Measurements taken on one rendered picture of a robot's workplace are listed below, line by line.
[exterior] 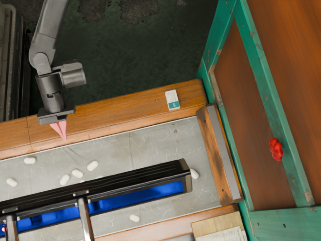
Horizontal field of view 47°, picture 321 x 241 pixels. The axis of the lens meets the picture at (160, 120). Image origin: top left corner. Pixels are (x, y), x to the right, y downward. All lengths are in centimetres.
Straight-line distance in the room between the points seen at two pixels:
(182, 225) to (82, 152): 39
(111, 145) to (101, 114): 10
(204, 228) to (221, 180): 15
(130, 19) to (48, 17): 127
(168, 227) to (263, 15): 69
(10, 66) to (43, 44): 85
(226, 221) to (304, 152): 53
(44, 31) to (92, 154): 43
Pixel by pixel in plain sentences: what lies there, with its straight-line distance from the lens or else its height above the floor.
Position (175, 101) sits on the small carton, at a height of 78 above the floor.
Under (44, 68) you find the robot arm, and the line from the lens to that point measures 99.
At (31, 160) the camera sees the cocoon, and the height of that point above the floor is 76.
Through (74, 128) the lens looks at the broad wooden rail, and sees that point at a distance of 121.
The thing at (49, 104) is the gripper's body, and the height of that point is 95.
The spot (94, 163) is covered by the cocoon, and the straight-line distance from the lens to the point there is 118.
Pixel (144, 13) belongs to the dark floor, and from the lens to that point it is 223.
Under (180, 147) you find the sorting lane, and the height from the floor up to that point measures 74.
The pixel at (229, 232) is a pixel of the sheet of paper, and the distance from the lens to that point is 115.
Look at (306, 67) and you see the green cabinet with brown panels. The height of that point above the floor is 140.
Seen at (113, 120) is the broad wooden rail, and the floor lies 76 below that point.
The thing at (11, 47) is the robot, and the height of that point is 34.
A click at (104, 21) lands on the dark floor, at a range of 222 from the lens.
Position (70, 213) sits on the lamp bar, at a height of 108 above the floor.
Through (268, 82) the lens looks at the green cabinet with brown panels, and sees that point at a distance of 72.
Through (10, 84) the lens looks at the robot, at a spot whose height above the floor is 34.
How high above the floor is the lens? 191
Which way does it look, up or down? 75 degrees down
